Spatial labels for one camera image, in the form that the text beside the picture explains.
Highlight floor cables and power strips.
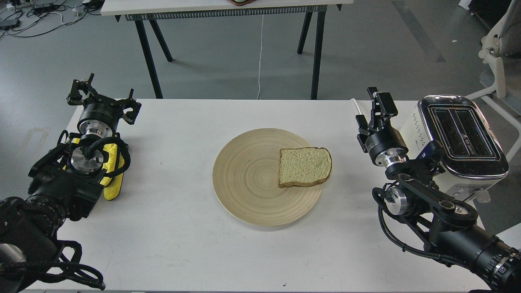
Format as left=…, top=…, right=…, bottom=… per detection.
left=0, top=0, right=104, bottom=38

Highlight white toaster power cable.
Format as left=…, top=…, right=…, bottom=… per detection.
left=352, top=98, right=371, bottom=122

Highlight yellow cloth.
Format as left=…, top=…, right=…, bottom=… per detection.
left=66, top=133, right=130, bottom=201

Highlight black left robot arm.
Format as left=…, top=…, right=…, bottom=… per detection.
left=0, top=74, right=141, bottom=293

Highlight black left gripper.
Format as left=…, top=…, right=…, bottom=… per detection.
left=67, top=73, right=142, bottom=138

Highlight white chrome toaster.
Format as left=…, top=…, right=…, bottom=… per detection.
left=399, top=95, right=509, bottom=201

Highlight white background table black legs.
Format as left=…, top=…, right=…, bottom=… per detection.
left=101, top=0, right=352, bottom=100

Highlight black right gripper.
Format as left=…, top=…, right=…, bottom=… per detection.
left=355, top=87, right=409, bottom=167

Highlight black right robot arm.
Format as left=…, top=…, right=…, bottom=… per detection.
left=356, top=87, right=521, bottom=293

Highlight white office chair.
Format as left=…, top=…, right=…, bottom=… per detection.
left=464, top=0, right=521, bottom=163

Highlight round wooden plate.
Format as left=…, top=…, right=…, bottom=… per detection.
left=212, top=128, right=323, bottom=227

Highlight white hanging cable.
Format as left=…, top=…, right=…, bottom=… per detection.
left=256, top=15, right=264, bottom=100

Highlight slice of bread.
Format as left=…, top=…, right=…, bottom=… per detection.
left=278, top=147, right=333, bottom=188

